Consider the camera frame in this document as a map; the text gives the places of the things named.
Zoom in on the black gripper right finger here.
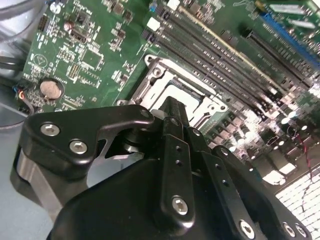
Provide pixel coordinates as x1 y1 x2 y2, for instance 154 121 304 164
179 99 314 240

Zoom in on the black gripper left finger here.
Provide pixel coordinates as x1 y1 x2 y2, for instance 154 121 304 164
9 96 196 230

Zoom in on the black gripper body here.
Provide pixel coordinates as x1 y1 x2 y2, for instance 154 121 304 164
48 156 236 240

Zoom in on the metal socket cover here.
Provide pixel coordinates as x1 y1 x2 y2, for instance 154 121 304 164
139 59 228 128

